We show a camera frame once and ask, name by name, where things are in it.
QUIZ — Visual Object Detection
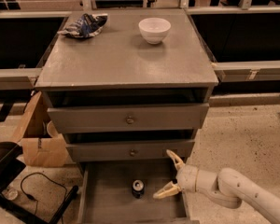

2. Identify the brass top drawer knob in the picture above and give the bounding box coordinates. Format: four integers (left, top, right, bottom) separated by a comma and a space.
126, 117, 134, 124

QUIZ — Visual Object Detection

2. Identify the brass middle drawer knob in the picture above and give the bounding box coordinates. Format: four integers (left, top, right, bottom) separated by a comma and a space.
130, 149, 136, 157

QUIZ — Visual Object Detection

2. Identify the grey middle drawer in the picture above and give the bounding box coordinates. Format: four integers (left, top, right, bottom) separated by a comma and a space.
66, 139, 194, 162

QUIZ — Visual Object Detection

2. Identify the brass drawer knob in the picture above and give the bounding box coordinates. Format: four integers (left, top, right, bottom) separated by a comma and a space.
126, 117, 134, 124
130, 149, 136, 157

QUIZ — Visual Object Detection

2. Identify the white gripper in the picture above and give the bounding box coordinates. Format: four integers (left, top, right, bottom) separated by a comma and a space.
153, 149, 199, 200

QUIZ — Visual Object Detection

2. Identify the small round floor disc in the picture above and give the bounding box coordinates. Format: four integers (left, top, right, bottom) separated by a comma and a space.
6, 189, 19, 201

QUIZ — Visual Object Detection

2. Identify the grey open bottom drawer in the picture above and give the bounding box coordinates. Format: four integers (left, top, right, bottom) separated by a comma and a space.
77, 159, 200, 224

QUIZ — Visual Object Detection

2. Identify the grey top drawer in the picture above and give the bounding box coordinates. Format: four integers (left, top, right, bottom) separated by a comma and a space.
48, 104, 209, 133

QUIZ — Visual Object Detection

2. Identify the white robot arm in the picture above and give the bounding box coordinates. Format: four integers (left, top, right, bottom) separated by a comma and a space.
153, 149, 280, 224

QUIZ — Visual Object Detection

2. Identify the brown cardboard box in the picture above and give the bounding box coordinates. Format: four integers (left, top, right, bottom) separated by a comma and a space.
11, 92, 68, 168

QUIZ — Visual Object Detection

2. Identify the blue pepsi can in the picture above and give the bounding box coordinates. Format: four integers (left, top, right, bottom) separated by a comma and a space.
132, 179, 145, 199

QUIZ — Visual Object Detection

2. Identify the black chair frame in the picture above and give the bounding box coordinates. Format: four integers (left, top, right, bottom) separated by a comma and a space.
0, 129, 79, 224

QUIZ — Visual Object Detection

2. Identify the grey drawer cabinet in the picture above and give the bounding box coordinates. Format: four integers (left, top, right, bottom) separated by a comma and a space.
35, 8, 219, 173

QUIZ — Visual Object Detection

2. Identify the white ceramic bowl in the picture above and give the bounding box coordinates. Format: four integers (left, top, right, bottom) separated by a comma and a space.
138, 18, 171, 45

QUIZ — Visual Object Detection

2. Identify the white cup in box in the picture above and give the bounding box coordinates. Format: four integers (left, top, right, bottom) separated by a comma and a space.
47, 121, 59, 138

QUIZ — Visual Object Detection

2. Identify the crumpled blue chip bag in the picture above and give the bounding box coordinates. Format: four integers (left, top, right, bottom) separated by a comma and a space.
58, 13, 108, 38

